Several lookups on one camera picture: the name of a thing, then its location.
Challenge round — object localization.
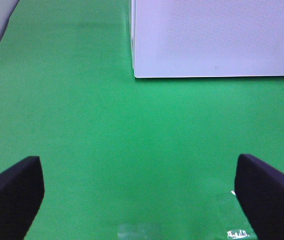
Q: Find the green table mat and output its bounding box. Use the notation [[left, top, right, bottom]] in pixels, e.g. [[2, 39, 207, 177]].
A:
[[0, 0, 284, 240]]

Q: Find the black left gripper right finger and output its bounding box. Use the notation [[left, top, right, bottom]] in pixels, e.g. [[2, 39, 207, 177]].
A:
[[234, 153, 284, 240]]

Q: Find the clear tape strip on table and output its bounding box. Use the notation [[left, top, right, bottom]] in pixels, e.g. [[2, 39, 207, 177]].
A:
[[117, 223, 163, 240]]

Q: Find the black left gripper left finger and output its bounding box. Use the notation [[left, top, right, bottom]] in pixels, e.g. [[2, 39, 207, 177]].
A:
[[0, 156, 44, 240]]

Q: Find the white microwave door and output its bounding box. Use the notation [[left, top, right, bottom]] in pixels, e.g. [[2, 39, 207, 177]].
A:
[[130, 0, 284, 78]]

